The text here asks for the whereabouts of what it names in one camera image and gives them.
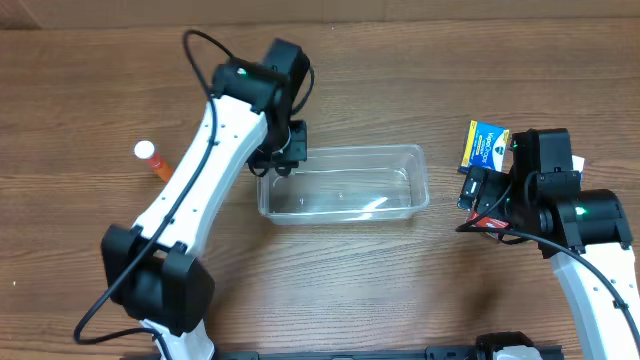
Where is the blue yellow VapoDrops box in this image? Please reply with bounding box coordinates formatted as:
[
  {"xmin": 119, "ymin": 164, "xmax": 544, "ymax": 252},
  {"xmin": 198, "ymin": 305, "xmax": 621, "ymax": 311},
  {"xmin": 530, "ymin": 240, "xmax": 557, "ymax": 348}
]
[{"xmin": 458, "ymin": 120, "xmax": 510, "ymax": 174}]

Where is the red Panadol box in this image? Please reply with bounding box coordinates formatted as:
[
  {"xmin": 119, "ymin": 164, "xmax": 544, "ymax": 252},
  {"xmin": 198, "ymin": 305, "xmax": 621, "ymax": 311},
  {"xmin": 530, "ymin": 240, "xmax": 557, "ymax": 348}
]
[{"xmin": 464, "ymin": 210, "xmax": 510, "ymax": 229}]

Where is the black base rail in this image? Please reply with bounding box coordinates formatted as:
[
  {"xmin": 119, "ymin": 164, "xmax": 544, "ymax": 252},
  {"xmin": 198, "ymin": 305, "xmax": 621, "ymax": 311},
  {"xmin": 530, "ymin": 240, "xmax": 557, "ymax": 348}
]
[{"xmin": 214, "ymin": 331, "xmax": 565, "ymax": 360}]

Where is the white blue medicine box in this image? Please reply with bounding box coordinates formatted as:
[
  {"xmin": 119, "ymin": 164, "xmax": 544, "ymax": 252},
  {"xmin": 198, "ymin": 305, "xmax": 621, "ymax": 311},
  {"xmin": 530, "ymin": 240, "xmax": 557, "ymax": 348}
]
[{"xmin": 572, "ymin": 155, "xmax": 585, "ymax": 173}]

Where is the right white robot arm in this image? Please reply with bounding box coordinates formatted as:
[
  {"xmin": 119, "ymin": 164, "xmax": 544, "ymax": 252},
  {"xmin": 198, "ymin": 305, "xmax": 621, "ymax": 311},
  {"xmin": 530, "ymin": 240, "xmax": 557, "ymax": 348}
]
[{"xmin": 457, "ymin": 165, "xmax": 639, "ymax": 359}]

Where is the clear plastic container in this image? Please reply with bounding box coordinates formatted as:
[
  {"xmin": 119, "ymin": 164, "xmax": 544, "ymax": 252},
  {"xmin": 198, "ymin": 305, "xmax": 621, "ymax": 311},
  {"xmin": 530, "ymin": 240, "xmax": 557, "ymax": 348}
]
[{"xmin": 257, "ymin": 144, "xmax": 430, "ymax": 225}]

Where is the orange bottle white cap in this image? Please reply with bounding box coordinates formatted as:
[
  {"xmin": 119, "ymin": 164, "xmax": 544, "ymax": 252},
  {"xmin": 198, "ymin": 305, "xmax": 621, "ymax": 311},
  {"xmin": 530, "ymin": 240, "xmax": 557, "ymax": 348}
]
[{"xmin": 133, "ymin": 140, "xmax": 173, "ymax": 183}]

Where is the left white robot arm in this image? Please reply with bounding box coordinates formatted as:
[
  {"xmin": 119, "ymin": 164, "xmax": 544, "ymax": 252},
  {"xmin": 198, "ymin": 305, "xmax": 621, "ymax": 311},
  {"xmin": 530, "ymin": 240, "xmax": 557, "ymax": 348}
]
[{"xmin": 96, "ymin": 55, "xmax": 314, "ymax": 359}]

